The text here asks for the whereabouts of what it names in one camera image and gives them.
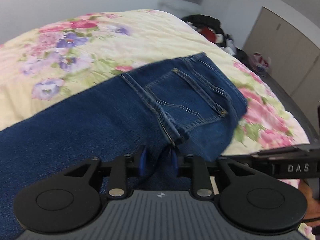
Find beige wardrobe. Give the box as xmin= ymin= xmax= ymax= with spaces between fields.
xmin=243 ymin=7 xmax=319 ymax=119

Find blue denim jeans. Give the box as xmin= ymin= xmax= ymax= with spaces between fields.
xmin=1 ymin=53 xmax=247 ymax=239

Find floral yellow bed quilt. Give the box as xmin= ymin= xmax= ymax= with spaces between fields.
xmin=1 ymin=10 xmax=309 ymax=154

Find person's right hand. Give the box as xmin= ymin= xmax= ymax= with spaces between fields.
xmin=298 ymin=180 xmax=320 ymax=221

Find white red shoes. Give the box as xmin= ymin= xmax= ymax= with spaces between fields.
xmin=251 ymin=52 xmax=271 ymax=75

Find dark clothes pile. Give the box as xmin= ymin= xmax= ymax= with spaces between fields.
xmin=181 ymin=14 xmax=250 ymax=68

